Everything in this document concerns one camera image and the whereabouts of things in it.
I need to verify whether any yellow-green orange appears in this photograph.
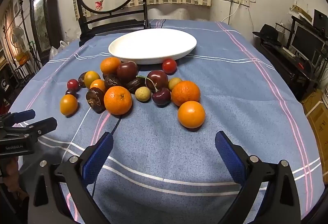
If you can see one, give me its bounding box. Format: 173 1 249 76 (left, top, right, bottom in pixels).
84 71 101 88

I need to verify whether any red cherry on table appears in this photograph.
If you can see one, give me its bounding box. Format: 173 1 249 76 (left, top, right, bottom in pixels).
162 59 177 74

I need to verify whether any black computer monitor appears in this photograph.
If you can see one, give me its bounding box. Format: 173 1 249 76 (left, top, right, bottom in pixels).
289 21 326 60

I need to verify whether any small smooth orange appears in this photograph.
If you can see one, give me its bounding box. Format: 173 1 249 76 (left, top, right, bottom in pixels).
60 94 78 116
90 79 106 92

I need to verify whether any clear plastic bag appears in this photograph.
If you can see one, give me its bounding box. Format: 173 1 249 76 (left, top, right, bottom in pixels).
49 41 69 60

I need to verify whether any white standing fan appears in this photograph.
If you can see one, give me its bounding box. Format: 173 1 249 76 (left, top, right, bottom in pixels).
10 26 26 47

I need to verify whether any black speaker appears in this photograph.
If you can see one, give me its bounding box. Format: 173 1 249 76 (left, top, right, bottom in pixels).
313 9 328 32

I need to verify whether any white oval plate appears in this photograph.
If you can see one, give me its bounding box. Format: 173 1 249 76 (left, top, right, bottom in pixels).
108 28 197 65

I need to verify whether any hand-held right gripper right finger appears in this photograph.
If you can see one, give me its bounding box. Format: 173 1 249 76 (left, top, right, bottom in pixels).
215 131 301 224

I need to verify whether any cardboard box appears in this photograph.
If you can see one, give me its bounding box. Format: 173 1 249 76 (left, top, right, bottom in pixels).
302 88 328 170

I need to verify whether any dark framed painting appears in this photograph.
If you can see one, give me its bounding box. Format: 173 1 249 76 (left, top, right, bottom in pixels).
29 0 58 63

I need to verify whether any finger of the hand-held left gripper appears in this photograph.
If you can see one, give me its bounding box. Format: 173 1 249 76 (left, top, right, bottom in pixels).
0 109 36 127
15 117 57 138

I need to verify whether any rough orange mandarin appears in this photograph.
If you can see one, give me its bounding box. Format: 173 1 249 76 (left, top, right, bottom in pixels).
100 57 122 75
171 81 201 107
104 86 133 115

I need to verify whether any dark red cherry with stem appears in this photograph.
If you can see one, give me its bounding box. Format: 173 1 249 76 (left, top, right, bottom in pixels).
137 75 172 106

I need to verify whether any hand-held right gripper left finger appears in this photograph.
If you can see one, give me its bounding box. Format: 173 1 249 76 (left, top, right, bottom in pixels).
27 132 114 224

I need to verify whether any white power cable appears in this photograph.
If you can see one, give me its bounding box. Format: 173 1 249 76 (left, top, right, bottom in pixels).
221 1 239 22

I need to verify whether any person's left hand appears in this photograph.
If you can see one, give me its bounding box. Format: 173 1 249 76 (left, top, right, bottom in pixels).
1 157 21 189

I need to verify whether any dark brown water chestnut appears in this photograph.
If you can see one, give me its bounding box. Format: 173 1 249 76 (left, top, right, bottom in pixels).
125 78 146 94
85 87 106 114
104 74 122 90
78 72 88 88

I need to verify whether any black light stand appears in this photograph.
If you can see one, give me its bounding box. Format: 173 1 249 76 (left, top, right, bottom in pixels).
18 0 39 68

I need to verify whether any beige longan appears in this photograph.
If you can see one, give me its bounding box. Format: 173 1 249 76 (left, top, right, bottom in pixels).
135 87 151 102
168 77 183 90

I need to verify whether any black hat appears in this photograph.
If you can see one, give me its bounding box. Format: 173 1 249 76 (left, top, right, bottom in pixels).
252 24 281 42

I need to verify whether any black desk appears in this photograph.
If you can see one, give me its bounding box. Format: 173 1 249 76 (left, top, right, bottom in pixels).
254 34 326 101

